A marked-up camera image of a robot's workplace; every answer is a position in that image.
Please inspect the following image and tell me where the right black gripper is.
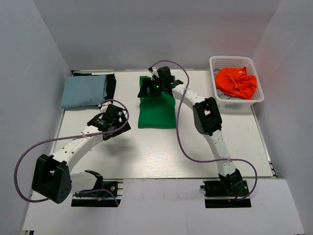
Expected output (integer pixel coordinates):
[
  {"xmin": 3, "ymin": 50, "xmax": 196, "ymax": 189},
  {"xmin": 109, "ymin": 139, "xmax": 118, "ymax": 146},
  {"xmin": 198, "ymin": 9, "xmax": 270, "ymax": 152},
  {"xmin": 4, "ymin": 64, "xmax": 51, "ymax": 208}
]
[{"xmin": 138, "ymin": 77, "xmax": 165, "ymax": 98}]

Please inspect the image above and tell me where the green t shirt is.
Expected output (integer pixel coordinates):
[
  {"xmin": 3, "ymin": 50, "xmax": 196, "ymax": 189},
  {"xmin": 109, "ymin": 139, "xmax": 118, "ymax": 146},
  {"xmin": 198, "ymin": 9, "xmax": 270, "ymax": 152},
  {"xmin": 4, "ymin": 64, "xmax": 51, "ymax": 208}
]
[{"xmin": 137, "ymin": 75, "xmax": 177, "ymax": 129}]

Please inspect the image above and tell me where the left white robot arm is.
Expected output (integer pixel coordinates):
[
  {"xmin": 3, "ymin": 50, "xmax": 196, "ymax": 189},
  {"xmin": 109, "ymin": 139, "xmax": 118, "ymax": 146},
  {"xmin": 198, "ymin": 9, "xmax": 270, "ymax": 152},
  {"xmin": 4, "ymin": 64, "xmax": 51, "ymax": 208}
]
[{"xmin": 32, "ymin": 103, "xmax": 131, "ymax": 204}]

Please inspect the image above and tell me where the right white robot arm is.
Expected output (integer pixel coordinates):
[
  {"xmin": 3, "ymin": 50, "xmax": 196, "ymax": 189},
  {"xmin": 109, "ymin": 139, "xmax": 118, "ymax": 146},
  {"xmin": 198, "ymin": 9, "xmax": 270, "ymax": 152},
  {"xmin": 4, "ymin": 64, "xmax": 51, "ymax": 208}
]
[{"xmin": 137, "ymin": 66, "xmax": 243, "ymax": 195}]

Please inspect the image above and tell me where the folded black t shirt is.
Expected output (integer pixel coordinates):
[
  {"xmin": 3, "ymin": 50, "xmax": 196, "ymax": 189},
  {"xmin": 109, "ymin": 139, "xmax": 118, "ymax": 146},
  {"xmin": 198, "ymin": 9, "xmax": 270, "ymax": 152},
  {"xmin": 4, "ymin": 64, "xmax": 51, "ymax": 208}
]
[{"xmin": 72, "ymin": 72, "xmax": 116, "ymax": 100}]

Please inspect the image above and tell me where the folded light blue t shirt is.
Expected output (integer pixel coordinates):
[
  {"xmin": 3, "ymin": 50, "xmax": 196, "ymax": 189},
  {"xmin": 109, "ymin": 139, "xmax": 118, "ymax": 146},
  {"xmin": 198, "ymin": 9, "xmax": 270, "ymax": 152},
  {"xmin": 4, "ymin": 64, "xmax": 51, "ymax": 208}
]
[{"xmin": 61, "ymin": 75, "xmax": 107, "ymax": 109}]

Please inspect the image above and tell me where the grey garment in basket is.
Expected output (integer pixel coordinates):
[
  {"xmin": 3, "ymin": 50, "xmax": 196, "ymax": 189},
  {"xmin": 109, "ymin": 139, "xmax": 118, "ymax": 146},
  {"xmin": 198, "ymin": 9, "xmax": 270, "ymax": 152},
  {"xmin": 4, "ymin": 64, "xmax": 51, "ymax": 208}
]
[{"xmin": 213, "ymin": 68, "xmax": 241, "ymax": 100}]

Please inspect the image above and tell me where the white plastic basket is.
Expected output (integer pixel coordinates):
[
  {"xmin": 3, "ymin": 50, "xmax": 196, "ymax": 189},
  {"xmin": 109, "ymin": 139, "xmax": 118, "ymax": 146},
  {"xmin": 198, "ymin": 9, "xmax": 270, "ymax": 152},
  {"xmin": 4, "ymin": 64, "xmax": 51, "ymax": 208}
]
[{"xmin": 209, "ymin": 56, "xmax": 264, "ymax": 107}]

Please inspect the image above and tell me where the orange t shirt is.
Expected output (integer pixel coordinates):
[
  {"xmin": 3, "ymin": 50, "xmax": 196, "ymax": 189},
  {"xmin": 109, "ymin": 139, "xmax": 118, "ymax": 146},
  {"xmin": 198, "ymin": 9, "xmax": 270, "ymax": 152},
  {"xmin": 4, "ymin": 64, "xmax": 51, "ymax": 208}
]
[{"xmin": 214, "ymin": 67, "xmax": 257, "ymax": 100}]

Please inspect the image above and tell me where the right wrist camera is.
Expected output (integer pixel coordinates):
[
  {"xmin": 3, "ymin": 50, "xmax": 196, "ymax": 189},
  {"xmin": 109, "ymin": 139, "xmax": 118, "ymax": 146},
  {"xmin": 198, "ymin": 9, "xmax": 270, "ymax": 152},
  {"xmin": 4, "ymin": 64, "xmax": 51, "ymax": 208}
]
[{"xmin": 148, "ymin": 67, "xmax": 159, "ymax": 80}]

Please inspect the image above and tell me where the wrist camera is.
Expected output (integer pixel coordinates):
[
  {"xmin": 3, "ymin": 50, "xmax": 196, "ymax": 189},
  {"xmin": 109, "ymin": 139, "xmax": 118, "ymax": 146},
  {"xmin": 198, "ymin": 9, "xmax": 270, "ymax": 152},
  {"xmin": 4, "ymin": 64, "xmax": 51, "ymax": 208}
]
[
  {"xmin": 148, "ymin": 67, "xmax": 159, "ymax": 80},
  {"xmin": 98, "ymin": 102, "xmax": 111, "ymax": 113}
]

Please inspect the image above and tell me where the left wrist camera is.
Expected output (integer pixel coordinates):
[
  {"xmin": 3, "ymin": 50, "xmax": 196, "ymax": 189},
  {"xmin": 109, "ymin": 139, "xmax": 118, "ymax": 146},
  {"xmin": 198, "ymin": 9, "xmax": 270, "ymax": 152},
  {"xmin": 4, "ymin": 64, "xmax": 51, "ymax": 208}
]
[{"xmin": 98, "ymin": 102, "xmax": 111, "ymax": 113}]

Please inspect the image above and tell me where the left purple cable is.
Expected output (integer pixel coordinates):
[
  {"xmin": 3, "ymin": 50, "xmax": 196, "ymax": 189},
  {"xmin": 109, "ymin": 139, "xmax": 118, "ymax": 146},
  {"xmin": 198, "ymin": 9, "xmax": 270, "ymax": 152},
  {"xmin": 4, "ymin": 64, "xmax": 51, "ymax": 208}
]
[{"xmin": 13, "ymin": 99, "xmax": 130, "ymax": 206}]

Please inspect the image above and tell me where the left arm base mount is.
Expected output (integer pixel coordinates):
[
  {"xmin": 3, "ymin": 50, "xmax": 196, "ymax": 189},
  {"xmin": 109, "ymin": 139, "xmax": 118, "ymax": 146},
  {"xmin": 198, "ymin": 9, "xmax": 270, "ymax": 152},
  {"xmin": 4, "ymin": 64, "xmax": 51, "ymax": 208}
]
[{"xmin": 71, "ymin": 180, "xmax": 123, "ymax": 208}]

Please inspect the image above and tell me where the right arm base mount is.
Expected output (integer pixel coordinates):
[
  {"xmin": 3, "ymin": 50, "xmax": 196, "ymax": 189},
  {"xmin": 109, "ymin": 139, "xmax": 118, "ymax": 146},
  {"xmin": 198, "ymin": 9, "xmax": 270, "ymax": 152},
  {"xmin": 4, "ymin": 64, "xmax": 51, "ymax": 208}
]
[{"xmin": 200, "ymin": 180, "xmax": 251, "ymax": 209}]

